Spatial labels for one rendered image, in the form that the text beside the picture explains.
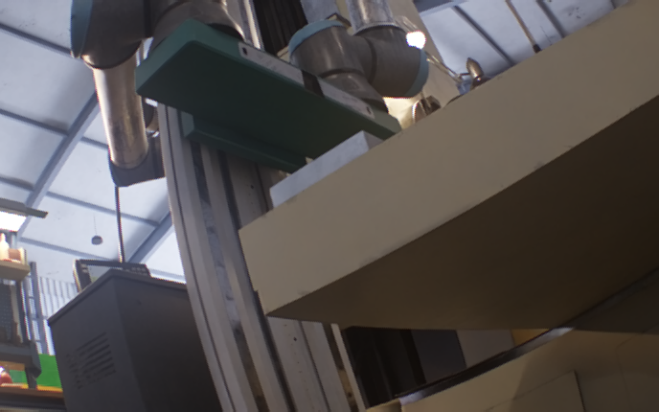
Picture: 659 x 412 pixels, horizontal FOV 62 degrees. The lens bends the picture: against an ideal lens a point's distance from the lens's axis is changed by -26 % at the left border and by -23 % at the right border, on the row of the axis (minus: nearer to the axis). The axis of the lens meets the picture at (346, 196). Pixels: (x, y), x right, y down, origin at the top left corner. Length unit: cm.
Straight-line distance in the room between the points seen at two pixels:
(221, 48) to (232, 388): 55
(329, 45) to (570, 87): 99
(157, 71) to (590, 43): 73
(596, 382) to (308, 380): 84
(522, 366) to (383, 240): 121
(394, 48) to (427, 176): 101
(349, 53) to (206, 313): 72
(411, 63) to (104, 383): 107
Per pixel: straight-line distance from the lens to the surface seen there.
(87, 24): 124
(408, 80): 167
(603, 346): 177
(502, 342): 252
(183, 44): 107
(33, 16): 1118
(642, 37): 64
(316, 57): 154
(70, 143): 1290
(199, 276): 114
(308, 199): 74
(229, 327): 111
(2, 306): 340
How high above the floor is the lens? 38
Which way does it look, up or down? 24 degrees up
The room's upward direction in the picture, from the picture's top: 18 degrees counter-clockwise
